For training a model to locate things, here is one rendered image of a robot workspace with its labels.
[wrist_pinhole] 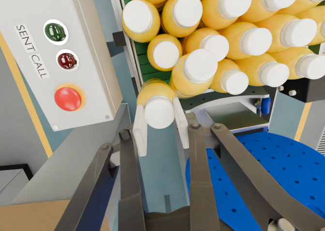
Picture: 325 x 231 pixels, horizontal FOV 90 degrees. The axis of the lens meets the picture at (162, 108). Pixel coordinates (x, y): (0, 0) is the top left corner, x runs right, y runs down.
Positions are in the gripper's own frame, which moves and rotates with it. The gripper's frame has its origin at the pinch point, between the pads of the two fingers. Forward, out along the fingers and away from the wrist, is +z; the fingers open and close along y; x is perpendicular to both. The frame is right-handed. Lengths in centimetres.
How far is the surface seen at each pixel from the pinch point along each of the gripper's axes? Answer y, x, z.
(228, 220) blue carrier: 7.3, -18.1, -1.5
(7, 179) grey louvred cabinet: -145, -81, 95
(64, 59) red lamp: -10.7, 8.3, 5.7
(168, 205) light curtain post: -15, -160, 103
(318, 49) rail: 36.4, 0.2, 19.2
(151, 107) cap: -0.8, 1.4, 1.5
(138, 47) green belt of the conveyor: -2.9, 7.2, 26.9
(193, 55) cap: 5.3, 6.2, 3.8
